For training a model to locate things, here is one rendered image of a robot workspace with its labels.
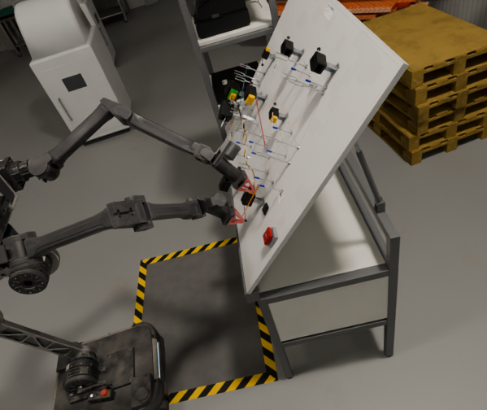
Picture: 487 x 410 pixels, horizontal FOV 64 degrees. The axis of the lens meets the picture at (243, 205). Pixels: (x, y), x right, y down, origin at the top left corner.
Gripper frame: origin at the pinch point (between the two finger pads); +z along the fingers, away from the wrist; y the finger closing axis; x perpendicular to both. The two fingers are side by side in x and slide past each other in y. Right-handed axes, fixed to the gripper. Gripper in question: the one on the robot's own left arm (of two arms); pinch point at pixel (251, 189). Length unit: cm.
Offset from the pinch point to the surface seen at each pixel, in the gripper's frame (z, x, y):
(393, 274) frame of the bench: 61, -15, -29
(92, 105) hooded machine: -51, 111, 322
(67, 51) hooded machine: -100, 77, 313
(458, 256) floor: 156, -43, 27
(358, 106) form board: -12, -48, -35
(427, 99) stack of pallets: 113, -109, 114
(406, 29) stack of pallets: 91, -145, 171
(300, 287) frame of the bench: 37.4, 15.3, -22.5
